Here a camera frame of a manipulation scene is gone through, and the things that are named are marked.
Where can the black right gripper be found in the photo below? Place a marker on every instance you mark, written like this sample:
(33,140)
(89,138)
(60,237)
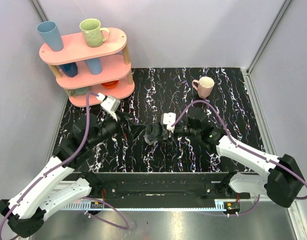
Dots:
(166,136)

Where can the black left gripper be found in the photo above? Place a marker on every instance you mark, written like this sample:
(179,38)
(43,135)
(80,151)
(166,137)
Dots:
(124,122)

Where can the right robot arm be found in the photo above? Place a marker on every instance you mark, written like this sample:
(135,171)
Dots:
(278,178)

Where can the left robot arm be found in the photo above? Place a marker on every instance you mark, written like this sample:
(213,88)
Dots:
(26,213)

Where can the orange plastic bowl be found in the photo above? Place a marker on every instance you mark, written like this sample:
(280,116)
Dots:
(110,84)

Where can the pink ceramic mug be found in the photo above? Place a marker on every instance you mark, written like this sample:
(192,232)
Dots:
(203,86)

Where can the teal ceramic mug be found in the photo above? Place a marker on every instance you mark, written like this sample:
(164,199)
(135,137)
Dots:
(78,91)

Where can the pink three-tier shelf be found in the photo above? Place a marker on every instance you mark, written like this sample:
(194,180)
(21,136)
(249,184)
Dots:
(78,68)

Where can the light blue cup middle shelf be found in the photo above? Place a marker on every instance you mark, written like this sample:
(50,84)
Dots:
(94,65)

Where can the dark blue mug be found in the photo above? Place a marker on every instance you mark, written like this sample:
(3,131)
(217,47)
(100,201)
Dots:
(69,69)

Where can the green ceramic mug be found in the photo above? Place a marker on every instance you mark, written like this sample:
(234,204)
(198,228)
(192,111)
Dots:
(93,34)

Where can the light blue tall cup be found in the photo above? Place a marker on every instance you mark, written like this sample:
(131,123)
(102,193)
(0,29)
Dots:
(50,33)

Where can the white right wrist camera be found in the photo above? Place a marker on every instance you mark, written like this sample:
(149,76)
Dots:
(167,120)

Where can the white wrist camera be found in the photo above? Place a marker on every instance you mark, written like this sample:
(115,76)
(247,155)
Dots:
(167,120)
(110,104)

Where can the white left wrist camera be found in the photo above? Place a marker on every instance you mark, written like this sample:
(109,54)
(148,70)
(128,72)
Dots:
(110,104)

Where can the aluminium frame rail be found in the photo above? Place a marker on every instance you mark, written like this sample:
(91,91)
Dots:
(174,201)

